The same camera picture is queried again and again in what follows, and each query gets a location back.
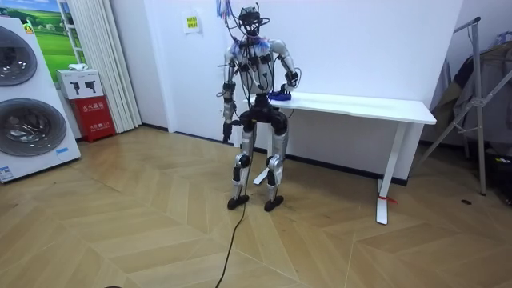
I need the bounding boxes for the blue towel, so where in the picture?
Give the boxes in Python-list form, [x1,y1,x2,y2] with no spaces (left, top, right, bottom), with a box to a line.
[266,90,293,102]

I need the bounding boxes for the robot body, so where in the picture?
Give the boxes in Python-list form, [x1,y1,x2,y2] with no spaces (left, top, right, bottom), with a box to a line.
[224,2,287,115]

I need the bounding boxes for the robot legs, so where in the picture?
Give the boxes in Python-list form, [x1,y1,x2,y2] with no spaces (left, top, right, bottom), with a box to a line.
[226,104,290,213]

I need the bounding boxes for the white desk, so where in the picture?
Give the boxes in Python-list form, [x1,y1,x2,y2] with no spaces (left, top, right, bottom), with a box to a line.
[242,90,438,226]

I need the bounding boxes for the red fire equipment box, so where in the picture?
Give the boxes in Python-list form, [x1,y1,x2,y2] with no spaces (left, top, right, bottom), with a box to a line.
[69,94,118,144]

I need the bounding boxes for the white cardboard box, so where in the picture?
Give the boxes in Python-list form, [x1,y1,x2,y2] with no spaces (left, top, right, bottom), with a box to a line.
[55,68,106,101]

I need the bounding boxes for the white washing machine tower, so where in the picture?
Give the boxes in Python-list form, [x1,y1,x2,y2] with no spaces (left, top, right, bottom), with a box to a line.
[0,15,82,185]

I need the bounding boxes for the grey metal clothes rack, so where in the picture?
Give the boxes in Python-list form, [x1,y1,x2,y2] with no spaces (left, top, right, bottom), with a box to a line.
[415,16,512,197]

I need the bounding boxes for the hanging clothes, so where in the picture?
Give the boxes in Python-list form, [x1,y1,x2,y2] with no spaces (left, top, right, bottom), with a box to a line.
[430,31,512,147]

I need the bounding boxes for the black bin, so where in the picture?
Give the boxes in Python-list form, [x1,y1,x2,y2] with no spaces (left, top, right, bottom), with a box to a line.
[485,150,512,207]

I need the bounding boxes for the black floor cable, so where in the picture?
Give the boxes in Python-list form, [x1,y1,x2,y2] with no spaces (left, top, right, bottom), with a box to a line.
[214,119,257,288]

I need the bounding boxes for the cable bundle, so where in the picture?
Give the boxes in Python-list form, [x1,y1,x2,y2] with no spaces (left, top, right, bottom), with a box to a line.
[215,0,241,41]

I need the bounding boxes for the paper wall notice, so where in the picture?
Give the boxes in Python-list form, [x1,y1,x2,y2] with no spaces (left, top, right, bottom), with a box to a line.
[182,10,202,35]

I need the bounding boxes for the landscape wall poster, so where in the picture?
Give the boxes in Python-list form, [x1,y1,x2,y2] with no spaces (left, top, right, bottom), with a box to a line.
[0,0,87,85]

